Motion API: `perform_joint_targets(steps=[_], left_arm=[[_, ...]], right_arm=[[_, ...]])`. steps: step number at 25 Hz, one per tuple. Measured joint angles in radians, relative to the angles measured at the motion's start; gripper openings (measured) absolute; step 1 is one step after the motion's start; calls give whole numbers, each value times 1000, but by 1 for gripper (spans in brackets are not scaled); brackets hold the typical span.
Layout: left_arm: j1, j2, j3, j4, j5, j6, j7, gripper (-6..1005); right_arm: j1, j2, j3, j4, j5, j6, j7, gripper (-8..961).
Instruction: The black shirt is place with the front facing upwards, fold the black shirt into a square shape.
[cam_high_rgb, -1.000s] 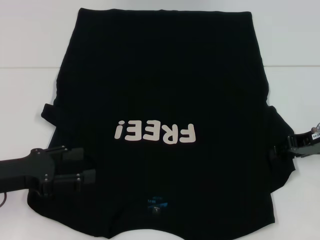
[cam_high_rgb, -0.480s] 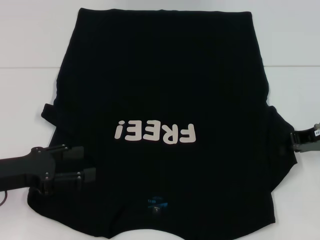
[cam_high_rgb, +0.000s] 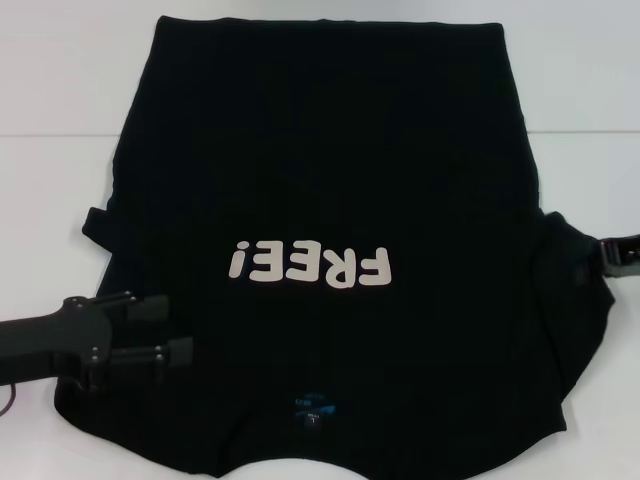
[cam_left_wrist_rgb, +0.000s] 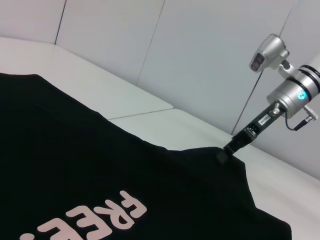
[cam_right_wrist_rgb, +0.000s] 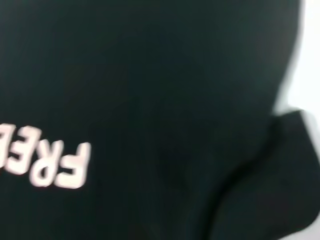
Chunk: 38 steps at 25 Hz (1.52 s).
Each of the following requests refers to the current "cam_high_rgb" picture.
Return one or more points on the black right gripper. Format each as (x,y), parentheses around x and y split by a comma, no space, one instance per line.
(632,257)

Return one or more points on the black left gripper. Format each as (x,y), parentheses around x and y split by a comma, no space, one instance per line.
(75,335)

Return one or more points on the black shirt with FREE print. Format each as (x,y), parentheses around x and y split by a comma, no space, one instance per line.
(320,150)

